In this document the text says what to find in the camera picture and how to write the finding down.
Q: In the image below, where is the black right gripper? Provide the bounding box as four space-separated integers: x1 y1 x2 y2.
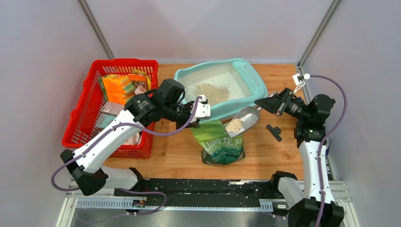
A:
254 87 309 122

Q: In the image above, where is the green cat litter bag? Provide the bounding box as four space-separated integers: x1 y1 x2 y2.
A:
191 120 245 166

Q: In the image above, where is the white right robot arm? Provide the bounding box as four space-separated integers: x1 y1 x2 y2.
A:
254 88 345 227

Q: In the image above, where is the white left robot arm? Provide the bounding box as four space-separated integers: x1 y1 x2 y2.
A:
51 79 211 196

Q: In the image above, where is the beige cat litter pile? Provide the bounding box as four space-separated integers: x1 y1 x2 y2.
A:
193 83 230 105

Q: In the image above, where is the light blue litter box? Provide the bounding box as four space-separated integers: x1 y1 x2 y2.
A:
174 58 268 121

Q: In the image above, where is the pink sponge box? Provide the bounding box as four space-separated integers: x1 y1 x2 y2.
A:
100 101 125 116

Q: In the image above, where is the teal sponge box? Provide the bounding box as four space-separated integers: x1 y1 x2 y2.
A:
95 113 116 129

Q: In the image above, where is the black bag clip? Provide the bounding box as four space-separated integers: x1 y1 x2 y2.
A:
266 124 282 142

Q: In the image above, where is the orange sponge pack lower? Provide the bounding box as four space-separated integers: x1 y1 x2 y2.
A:
106 92 135 105

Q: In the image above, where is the orange sponge pack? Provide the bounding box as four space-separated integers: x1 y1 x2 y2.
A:
106 92 135 105
100 74 135 94

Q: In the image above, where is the orange sponge pack upper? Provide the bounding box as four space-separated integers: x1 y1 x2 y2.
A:
100 74 135 94

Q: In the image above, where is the red plastic basket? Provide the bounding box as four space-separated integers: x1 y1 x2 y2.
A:
62 59 158 148

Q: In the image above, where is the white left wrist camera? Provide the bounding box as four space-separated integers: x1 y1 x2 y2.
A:
190 95 211 123

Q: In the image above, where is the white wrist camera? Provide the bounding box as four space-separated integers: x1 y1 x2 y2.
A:
190 95 211 123
292 73 311 87

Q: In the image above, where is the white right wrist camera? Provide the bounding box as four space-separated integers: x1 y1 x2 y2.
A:
292 73 311 87

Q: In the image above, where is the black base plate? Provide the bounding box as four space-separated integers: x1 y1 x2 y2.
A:
133 178 284 208

